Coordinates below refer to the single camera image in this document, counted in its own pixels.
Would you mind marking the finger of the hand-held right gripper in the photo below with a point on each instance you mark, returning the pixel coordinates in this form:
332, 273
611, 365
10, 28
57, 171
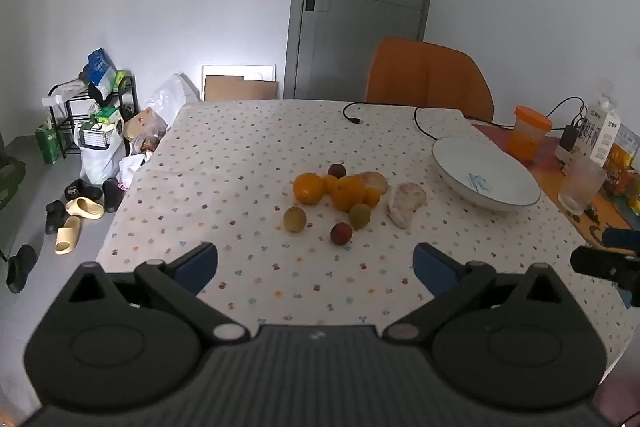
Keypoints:
602, 264
622, 239

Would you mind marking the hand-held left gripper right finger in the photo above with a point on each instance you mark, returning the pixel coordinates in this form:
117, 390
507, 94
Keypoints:
432, 267

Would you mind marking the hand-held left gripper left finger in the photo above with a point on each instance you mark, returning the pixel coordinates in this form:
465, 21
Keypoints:
197, 267

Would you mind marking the green plum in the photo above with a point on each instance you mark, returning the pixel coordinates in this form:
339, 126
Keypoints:
359, 215
295, 219

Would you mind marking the small orange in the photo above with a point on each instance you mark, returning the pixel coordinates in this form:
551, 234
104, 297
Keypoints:
330, 183
372, 197

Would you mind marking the red plum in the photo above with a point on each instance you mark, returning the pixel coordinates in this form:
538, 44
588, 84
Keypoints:
341, 233
337, 170

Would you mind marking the beige bread roll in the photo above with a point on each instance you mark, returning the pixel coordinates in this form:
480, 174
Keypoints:
376, 181

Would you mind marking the large orange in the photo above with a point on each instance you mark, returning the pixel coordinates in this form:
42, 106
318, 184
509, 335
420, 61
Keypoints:
348, 193
306, 188

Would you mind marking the white blue-rimmed plate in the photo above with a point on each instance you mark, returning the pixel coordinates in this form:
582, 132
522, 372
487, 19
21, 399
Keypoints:
500, 167

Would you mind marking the clear drinking glass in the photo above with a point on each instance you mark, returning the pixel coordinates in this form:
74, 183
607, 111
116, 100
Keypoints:
580, 184

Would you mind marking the colourful snack packet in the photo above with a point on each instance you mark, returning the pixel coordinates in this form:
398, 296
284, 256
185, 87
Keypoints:
622, 162

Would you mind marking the red printed table mat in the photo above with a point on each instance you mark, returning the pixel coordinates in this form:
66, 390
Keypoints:
555, 187

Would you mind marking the white milk carton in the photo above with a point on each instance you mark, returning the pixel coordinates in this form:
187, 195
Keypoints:
600, 134

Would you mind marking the black power adapter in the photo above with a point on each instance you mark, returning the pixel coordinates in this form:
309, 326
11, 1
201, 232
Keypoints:
569, 138

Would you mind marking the beige slipper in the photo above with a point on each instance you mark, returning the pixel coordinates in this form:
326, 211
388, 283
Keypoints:
67, 234
85, 207

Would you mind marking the orange lidded plastic container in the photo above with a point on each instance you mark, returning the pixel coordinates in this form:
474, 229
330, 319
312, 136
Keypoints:
529, 132

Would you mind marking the white plastic bag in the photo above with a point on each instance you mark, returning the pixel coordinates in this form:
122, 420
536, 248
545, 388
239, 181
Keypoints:
100, 157

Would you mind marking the black shoe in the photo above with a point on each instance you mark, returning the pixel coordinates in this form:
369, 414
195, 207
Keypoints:
21, 267
54, 216

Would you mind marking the clear plastic bag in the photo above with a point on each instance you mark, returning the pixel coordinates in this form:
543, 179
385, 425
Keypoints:
172, 99

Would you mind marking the brown cardboard sheet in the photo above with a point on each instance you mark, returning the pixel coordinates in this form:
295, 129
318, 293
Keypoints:
240, 88

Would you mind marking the orange chair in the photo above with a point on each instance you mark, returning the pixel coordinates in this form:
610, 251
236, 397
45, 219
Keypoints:
425, 72

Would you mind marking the black metal shoe rack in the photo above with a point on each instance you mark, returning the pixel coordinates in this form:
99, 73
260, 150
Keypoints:
66, 122

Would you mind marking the white framed board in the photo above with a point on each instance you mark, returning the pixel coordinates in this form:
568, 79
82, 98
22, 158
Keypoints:
239, 71

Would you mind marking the green packet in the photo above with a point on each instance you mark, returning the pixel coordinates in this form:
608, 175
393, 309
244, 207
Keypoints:
120, 79

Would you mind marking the dark green bag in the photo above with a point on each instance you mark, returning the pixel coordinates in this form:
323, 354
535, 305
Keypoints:
10, 179

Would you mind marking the blue packet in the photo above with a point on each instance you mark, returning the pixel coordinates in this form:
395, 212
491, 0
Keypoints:
101, 67

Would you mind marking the grey entrance door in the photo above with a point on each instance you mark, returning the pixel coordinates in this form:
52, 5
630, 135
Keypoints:
370, 32

